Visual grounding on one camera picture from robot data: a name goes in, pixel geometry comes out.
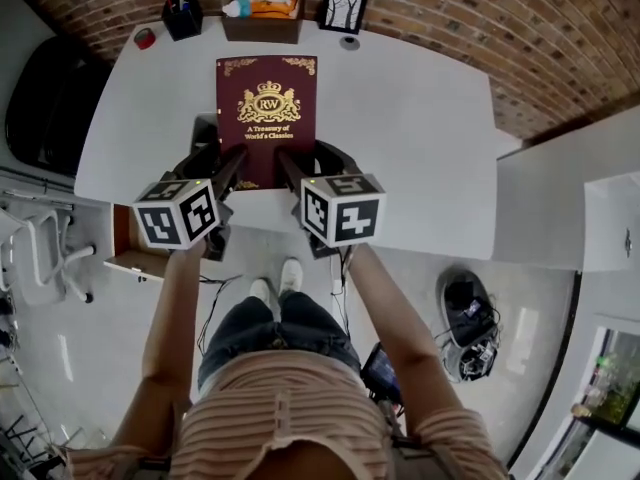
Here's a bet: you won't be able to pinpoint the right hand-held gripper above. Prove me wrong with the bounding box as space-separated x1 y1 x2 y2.
276 140 388 260

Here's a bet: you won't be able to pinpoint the black pen holder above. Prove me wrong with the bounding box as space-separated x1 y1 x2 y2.
160 0 205 43

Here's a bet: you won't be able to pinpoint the white cabinet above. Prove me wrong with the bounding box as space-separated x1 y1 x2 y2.
493 115 640 275

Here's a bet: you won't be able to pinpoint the person's striped pink shirt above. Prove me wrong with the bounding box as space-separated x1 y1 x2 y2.
66 350 510 480

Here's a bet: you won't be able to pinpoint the wooden drawer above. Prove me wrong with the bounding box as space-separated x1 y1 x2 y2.
102 202 175 283

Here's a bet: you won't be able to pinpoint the person's dark jeans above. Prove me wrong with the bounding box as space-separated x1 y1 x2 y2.
196 290 362 395

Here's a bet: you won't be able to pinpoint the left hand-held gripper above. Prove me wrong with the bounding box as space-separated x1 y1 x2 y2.
131 141 249 263

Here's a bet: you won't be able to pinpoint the maroon book with gold crest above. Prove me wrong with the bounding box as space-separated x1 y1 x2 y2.
215 54 319 192

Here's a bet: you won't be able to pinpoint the white desk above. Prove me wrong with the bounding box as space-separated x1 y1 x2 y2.
73 15 499 260

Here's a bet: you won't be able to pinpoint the black office chair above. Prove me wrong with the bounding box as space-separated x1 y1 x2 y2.
3 34 114 179

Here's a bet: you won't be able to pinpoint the grey device with cables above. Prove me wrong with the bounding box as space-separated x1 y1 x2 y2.
433 266 502 383

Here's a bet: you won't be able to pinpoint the black screen device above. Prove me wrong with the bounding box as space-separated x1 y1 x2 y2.
360 342 405 405

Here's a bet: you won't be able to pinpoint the white chair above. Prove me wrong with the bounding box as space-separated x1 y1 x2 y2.
0 201 97 308

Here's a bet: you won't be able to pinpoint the black framed tree picture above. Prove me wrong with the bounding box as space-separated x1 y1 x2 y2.
317 0 371 36

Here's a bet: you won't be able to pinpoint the person's white left shoe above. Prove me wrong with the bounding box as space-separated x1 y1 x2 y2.
248 277 272 305

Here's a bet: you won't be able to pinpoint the person's left forearm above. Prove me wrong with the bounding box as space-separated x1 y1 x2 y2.
110 240 209 450

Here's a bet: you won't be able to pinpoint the brown tissue box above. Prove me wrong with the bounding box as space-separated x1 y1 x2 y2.
220 0 307 46

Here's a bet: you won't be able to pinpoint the person's right forearm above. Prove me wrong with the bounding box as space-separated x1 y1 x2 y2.
346 242 482 439

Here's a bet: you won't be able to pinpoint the green plants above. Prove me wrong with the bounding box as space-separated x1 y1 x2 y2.
573 328 640 430

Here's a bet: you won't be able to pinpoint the black floor cable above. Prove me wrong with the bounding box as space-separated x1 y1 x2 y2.
196 274 247 355

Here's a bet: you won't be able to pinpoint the person's white shoe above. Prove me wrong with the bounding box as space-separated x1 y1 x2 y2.
279 257 304 298
248 277 272 305

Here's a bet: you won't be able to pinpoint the person's white right shoe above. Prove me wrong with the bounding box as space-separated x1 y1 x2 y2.
279 257 304 298

